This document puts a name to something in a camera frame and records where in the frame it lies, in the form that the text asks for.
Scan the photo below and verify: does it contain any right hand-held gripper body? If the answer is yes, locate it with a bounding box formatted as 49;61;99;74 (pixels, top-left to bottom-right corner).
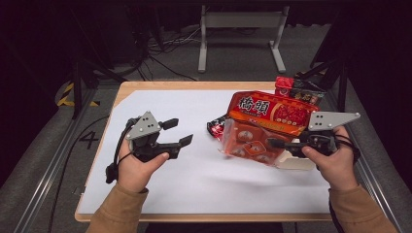
285;111;361;159

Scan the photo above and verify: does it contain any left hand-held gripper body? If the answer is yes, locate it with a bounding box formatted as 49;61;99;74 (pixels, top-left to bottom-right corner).
125;111;181;163

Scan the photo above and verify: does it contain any large orange seasoning packet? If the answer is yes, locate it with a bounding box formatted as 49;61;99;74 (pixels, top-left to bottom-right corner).
219;90;321;167

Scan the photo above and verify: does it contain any white divided container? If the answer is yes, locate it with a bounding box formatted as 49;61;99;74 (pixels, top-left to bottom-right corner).
275;150;318;172

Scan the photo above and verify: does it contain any large red black packet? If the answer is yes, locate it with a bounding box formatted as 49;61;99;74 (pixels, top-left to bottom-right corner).
274;75;327;107

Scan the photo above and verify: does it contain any person's left hand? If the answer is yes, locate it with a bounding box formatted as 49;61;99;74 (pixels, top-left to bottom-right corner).
117;137;170;194

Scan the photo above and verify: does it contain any person's right hand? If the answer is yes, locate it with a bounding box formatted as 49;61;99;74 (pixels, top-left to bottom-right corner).
300;125;360;192

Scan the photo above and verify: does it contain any white table mat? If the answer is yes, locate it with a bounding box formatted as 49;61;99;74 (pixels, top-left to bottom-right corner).
79;89;332;216

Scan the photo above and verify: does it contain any small red black packet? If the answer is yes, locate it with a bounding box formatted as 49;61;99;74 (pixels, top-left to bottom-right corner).
206;114;229;139

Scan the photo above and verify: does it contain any black tripod stand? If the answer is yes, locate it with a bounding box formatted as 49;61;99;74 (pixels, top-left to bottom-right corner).
292;56;350;113
68;56;128;120

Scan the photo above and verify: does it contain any wooden table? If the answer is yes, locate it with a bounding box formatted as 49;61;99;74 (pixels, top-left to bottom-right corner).
74;81;334;223

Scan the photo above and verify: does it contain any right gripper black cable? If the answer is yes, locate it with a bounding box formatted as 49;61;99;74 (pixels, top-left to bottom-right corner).
327;134;361;233

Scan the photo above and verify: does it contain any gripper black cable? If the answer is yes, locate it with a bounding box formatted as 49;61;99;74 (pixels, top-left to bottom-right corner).
104;117;139;184
327;134;361;233

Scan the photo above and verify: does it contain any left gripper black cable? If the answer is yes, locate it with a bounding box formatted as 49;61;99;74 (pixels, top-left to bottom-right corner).
104;117;139;184

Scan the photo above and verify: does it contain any aluminium floor rail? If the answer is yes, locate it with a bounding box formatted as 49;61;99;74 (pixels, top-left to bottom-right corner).
12;86;100;233
323;86;404;233

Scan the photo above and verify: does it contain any bundle of floor cables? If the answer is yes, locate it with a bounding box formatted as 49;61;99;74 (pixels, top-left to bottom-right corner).
129;25;203;83

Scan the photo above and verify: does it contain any thin black floor cable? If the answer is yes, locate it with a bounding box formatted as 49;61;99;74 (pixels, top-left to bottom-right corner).
48;116;111;233

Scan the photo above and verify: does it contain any white metal desk frame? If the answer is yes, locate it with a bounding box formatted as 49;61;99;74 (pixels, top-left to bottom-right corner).
197;4;292;74

